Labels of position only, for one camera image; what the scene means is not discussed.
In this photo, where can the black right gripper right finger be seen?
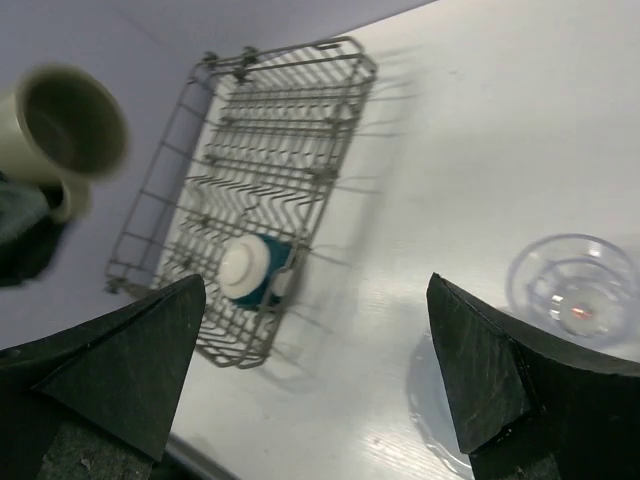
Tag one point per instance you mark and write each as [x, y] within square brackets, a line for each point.
[526, 404]

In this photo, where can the teal and cream bowl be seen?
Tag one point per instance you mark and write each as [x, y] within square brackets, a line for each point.
[251, 266]

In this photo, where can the grey wire dish rack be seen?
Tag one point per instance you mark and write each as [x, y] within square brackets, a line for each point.
[254, 145]

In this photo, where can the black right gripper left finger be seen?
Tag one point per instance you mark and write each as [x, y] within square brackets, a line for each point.
[97, 401]

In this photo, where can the light blue scalloped plate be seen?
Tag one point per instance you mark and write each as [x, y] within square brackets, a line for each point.
[429, 408]

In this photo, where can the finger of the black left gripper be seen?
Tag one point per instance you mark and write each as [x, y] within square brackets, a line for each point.
[29, 235]

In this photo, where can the clear plastic cup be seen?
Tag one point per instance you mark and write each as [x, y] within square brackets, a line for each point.
[578, 287]

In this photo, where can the aluminium mounting rail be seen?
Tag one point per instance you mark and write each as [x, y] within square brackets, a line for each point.
[181, 461]

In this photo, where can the beige ceramic mug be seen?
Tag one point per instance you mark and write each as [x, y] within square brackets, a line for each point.
[62, 129]

